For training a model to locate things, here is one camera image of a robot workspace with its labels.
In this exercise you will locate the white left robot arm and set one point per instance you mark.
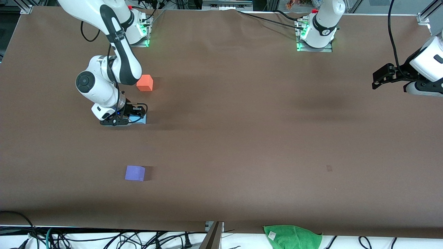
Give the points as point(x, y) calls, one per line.
point(323, 24)

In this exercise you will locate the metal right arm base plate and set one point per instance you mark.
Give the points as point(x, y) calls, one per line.
point(145, 40)

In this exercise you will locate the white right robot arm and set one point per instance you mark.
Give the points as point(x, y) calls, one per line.
point(100, 86)

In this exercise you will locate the blue block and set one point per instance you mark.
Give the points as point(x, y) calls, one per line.
point(138, 121)

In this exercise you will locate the grey metal post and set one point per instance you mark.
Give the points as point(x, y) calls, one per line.
point(211, 238)

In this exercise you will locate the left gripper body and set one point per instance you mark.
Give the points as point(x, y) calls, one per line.
point(396, 74)

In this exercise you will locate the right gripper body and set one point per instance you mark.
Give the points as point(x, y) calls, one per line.
point(129, 109)

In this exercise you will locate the purple block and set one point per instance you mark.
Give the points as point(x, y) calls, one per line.
point(135, 173)

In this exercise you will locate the green cloth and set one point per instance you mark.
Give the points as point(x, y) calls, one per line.
point(294, 238)

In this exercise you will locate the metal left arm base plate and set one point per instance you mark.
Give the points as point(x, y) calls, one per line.
point(328, 46)

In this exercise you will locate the metal corner bracket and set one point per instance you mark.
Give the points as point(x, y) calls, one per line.
point(27, 9)
point(424, 19)

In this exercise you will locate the brown paper table cover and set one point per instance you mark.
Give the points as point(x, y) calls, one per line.
point(242, 155)

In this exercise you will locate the orange block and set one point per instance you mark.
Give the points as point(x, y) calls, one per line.
point(146, 83)

